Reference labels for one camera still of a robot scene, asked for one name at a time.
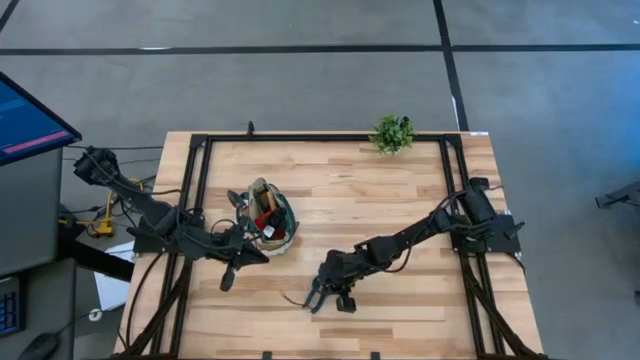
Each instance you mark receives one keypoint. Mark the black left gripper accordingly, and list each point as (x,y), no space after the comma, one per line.
(232,245)

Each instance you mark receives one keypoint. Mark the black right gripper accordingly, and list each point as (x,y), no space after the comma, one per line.
(337,272)

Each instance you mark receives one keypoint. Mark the red and black garden glove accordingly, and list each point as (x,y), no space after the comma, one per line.
(265,220)

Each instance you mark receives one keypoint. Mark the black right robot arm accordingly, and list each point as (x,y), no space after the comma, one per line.
(425,227)

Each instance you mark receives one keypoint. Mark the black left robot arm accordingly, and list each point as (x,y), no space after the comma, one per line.
(150,210)

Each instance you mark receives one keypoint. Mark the cream green-trimmed gardening bag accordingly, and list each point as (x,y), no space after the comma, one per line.
(256,195)

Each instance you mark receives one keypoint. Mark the white paper sheet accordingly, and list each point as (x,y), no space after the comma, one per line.
(110,292)

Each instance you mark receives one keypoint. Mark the green plant in white pot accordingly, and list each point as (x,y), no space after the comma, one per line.
(392,135)

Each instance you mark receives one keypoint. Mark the black computer mouse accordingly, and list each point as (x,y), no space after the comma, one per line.
(40,346)

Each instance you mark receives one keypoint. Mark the dark office desk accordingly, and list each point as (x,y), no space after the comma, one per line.
(30,210)

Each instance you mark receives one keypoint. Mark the black computer keyboard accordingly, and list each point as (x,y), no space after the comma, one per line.
(10,307)

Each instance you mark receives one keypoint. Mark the monitor with blue screen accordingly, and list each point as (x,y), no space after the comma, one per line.
(25,120)

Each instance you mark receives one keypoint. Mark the black stand leg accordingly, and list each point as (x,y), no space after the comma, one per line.
(622,196)

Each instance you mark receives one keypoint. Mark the black frame clamp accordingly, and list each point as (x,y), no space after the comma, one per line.
(250,129)
(267,356)
(375,356)

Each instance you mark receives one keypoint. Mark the black metal table frame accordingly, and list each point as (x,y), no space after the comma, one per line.
(325,137)

